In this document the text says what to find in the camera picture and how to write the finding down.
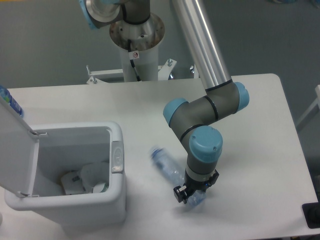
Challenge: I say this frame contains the white trash can lid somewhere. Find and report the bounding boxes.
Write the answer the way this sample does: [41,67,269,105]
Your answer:
[0,98,49,198]

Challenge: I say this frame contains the black cable on pedestal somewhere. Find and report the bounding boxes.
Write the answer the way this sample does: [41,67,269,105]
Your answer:
[127,38,142,82]

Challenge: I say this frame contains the clear plastic water bottle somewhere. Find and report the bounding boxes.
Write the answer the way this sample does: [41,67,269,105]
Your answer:
[150,147,206,208]

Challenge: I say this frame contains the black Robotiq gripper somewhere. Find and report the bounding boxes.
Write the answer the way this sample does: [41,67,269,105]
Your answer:
[173,169,220,204]

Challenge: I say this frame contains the blue labelled bottle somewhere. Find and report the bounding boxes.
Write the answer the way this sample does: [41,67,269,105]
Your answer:
[0,85,24,117]

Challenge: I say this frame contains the white packaging trash in bin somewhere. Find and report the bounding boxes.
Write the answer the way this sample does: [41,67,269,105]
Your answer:
[60,171,86,195]

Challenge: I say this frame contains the white frame at right edge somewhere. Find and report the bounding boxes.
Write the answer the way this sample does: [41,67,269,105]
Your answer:
[295,85,320,132]

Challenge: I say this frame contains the white pedestal base frame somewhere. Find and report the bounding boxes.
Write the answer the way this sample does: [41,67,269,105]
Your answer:
[85,57,202,85]

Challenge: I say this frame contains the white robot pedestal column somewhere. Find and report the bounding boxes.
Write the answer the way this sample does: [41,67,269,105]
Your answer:
[109,13,165,82]

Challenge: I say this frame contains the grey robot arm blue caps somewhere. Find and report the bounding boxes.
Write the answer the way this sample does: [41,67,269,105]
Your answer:
[79,0,250,203]

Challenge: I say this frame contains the black clamp at table edge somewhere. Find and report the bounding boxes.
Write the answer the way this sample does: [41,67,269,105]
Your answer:
[302,202,320,229]

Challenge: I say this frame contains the white trash can body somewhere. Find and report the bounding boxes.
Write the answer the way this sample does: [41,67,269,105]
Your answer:
[4,121,126,226]

